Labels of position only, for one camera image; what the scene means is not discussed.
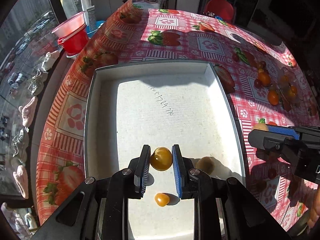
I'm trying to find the pink plastic basin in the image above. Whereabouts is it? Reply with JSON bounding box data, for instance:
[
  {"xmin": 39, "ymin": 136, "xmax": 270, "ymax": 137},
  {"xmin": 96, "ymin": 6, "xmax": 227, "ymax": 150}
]
[{"xmin": 52, "ymin": 11, "xmax": 85, "ymax": 38}]

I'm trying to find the dark red cherry tomato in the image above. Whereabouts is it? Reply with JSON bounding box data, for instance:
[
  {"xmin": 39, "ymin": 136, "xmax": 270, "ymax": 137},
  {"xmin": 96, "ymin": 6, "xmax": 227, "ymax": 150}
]
[{"xmin": 254, "ymin": 79, "xmax": 263, "ymax": 89}]

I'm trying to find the large yellow cherry tomato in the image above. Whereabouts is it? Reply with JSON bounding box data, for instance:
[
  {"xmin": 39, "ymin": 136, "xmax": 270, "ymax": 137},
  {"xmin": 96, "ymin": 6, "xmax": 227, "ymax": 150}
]
[{"xmin": 150, "ymin": 147, "xmax": 173, "ymax": 171}]

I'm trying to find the small yellow cherry tomato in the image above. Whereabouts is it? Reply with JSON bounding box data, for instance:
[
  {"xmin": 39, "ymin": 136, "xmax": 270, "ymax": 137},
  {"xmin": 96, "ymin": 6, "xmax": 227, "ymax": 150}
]
[{"xmin": 155, "ymin": 193, "xmax": 170, "ymax": 207}]

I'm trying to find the orange mandarin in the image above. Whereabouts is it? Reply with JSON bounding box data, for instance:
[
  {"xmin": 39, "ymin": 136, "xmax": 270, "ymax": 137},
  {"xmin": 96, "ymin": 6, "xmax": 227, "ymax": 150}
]
[
  {"xmin": 258, "ymin": 72, "xmax": 271, "ymax": 87},
  {"xmin": 267, "ymin": 90, "xmax": 279, "ymax": 106}
]

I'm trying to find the white shallow tray box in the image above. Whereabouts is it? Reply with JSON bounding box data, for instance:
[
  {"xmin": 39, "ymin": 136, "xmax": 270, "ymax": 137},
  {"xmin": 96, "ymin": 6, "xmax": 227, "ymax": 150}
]
[{"xmin": 84, "ymin": 60, "xmax": 245, "ymax": 239}]

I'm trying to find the tan round longan fruit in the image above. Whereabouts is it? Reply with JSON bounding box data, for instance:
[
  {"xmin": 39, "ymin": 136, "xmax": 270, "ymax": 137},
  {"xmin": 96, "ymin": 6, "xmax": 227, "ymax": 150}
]
[{"xmin": 195, "ymin": 157, "xmax": 215, "ymax": 175}]

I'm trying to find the red plastic bucket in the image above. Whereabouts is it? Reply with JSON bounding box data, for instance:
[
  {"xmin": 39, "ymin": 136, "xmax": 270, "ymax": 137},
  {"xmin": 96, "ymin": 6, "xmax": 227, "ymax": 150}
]
[{"xmin": 57, "ymin": 27, "xmax": 89, "ymax": 55}]

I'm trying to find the red plastic chair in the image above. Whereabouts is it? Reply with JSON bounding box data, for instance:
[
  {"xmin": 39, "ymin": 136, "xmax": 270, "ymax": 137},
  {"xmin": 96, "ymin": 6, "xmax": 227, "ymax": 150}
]
[{"xmin": 203, "ymin": 0, "xmax": 234, "ymax": 23}]

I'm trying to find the red checkered strawberry tablecloth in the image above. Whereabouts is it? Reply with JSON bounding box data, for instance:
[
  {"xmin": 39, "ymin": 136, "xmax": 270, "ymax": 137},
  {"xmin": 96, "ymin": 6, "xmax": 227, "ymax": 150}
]
[{"xmin": 36, "ymin": 1, "xmax": 319, "ymax": 223}]

